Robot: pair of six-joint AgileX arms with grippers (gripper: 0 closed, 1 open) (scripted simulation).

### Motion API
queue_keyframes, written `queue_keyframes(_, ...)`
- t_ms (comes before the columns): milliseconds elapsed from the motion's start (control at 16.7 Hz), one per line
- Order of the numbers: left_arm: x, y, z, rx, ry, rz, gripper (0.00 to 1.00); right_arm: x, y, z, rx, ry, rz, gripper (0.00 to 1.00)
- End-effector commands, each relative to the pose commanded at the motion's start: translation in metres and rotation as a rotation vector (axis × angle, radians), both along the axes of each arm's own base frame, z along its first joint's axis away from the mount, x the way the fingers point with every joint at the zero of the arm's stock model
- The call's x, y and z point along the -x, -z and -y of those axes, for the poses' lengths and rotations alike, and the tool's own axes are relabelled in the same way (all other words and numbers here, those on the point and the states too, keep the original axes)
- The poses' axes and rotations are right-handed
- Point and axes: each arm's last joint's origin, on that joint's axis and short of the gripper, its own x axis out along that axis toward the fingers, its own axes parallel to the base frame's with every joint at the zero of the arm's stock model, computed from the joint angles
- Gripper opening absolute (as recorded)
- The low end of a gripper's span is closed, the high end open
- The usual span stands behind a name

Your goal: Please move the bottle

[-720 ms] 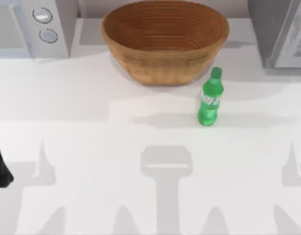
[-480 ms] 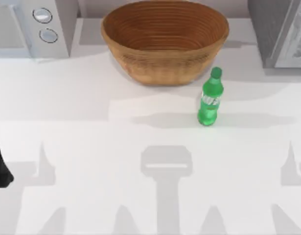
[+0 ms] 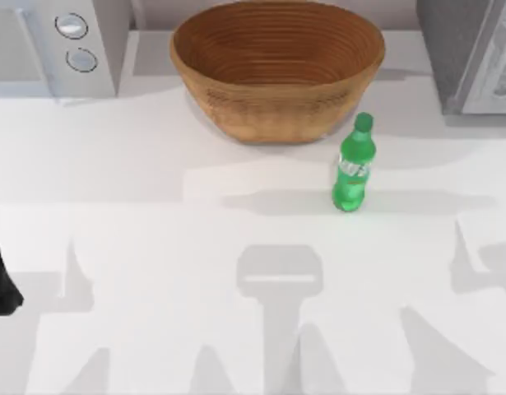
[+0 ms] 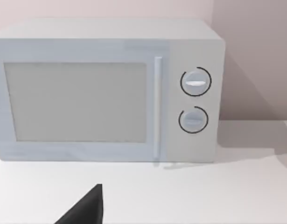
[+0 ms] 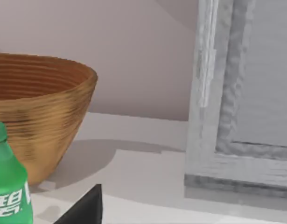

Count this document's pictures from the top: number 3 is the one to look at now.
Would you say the grey cabinet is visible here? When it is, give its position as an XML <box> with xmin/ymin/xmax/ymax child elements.
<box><xmin>415</xmin><ymin>0</ymin><xmax>506</xmax><ymax>117</ymax></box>

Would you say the round grey microwave knob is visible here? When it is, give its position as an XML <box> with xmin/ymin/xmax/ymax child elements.
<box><xmin>65</xmin><ymin>46</ymin><xmax>100</xmax><ymax>73</ymax></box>
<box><xmin>54</xmin><ymin>12</ymin><xmax>90</xmax><ymax>41</ymax></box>

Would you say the brown woven basket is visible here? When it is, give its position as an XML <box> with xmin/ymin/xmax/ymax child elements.
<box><xmin>169</xmin><ymin>1</ymin><xmax>387</xmax><ymax>145</ymax></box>

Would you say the green bottle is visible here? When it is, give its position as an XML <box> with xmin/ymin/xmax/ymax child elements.
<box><xmin>331</xmin><ymin>112</ymin><xmax>377</xmax><ymax>214</ymax></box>

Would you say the pale microwave oven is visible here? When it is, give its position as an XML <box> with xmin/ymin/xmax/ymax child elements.
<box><xmin>0</xmin><ymin>0</ymin><xmax>137</xmax><ymax>100</ymax></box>

